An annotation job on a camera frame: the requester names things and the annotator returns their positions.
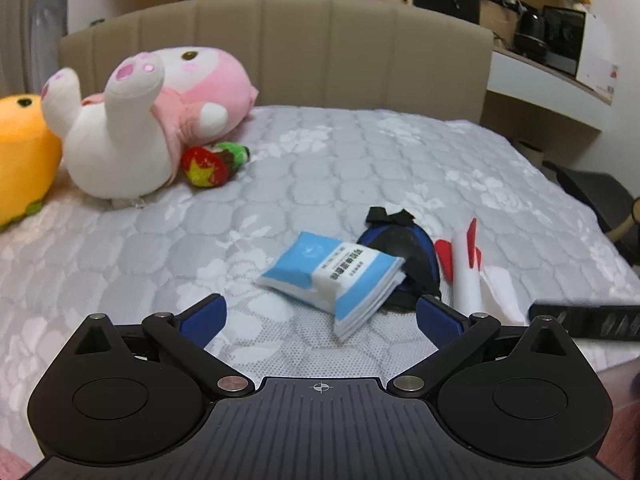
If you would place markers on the blue black pouch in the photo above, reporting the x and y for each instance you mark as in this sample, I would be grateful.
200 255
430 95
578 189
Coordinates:
400 245

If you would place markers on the small strawberry plush toy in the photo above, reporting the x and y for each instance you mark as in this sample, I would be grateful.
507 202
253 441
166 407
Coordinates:
202 167

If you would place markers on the black chair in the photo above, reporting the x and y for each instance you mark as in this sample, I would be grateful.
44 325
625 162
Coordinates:
595 190

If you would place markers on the black kettle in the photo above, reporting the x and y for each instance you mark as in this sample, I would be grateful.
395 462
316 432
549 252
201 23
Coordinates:
532 35

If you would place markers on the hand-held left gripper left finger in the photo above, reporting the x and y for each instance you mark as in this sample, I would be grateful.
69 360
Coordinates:
205 315

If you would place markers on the black monitor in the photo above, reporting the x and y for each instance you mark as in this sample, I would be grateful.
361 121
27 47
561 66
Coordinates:
565 40

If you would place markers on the beige padded headboard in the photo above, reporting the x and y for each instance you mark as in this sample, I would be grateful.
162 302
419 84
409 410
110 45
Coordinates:
350 50

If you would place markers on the pink white plush toy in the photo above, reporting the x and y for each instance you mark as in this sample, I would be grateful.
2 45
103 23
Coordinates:
200 75

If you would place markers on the blue white tissue packet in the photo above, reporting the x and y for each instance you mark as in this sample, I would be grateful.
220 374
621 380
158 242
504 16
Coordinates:
320 265

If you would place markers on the yellow plush toy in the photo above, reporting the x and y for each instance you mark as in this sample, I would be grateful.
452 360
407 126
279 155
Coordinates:
25 160

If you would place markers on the white desk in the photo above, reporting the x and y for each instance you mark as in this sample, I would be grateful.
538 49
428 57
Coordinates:
525 85

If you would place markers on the white cardboard box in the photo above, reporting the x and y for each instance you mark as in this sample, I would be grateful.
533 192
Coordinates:
597 60

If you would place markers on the beige curtain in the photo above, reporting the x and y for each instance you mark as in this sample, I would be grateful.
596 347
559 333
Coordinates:
15 35

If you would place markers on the grey patterned bed cover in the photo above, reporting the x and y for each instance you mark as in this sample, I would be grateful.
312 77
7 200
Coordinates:
350 160

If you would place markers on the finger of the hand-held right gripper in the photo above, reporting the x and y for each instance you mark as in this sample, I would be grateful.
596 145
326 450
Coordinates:
585 321

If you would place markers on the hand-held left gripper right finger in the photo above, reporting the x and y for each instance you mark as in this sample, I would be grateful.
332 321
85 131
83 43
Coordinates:
435 317

